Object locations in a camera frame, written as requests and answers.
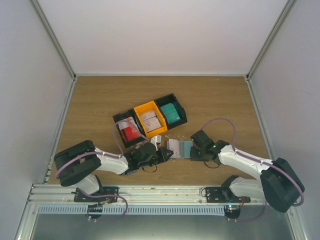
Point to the green cards stack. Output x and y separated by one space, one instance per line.
170 113

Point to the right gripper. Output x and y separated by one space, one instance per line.
193 156

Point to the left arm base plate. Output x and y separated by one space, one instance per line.
80 197

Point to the grey slotted cable duct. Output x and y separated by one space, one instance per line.
79 209

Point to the black bin with green cards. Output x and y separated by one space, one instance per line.
171 98

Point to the yellow plastic bin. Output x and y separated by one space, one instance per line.
151 105

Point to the black bin with red cards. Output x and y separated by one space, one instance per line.
120 117

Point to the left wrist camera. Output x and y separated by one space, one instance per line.
156 141

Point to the red cards stack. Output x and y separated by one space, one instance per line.
129 129

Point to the white credit card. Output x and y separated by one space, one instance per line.
174 145

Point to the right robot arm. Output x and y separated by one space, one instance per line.
272 181

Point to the white cards stack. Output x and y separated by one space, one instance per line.
150 121

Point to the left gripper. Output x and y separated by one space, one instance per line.
162 150

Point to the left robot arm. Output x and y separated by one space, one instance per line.
75 165

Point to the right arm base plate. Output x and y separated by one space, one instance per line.
216 194

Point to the aluminium front rail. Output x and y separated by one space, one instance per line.
134 194

